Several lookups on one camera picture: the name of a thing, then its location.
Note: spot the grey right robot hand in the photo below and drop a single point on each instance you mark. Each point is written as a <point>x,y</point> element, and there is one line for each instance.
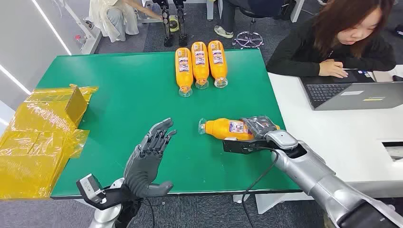
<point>259,126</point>

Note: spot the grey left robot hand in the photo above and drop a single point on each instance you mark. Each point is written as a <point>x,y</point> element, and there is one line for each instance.
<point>144,166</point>

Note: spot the person's right hand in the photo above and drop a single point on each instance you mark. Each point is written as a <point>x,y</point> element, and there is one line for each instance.
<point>332,68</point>

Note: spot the orange detergent bottle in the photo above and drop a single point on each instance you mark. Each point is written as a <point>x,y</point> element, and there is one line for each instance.
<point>223,129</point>
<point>184,72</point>
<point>200,67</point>
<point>218,66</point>

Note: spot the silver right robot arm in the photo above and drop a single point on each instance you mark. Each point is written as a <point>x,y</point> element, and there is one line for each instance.
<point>314,179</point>

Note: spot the grey laptop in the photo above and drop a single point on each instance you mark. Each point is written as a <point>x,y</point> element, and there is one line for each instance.
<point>346,97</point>

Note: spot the person at laptop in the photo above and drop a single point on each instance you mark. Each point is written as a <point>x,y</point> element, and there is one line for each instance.
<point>299,53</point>

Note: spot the small beige flat object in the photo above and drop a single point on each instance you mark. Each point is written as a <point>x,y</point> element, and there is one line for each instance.
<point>382,76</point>

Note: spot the green table mat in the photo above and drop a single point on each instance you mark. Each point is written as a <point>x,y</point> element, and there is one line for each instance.
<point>126,110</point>

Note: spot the white table leg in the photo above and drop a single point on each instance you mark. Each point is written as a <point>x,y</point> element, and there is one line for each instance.
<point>296,11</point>
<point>210,9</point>

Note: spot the white desk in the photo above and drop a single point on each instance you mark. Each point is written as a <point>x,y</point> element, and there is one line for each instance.
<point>330,141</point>

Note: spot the black bag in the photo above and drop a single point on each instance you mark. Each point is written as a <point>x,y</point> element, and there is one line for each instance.
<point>288,8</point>

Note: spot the office chair chrome base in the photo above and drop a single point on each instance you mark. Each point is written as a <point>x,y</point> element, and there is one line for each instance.
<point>249,39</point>

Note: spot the yellow film wrapped cardboard box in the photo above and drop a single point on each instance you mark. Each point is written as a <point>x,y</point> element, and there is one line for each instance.
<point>37,141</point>

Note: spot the person seated on chair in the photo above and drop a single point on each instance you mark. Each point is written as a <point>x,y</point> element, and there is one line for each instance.
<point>226,15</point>

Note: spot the black robot leg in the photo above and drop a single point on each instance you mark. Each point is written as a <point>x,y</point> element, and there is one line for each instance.
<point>166,22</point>
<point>181,22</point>

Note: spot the crouching person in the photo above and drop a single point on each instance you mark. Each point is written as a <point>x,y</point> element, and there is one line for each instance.
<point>110,19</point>

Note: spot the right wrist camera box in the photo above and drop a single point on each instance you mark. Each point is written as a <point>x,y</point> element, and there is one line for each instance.
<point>239,147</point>

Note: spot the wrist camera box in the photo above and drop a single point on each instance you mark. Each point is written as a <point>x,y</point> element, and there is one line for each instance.
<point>239,147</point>
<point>89,188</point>

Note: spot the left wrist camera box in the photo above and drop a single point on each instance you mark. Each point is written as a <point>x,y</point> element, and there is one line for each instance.
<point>89,188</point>

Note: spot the white metal frame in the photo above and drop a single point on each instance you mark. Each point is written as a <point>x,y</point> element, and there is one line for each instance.
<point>93,37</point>

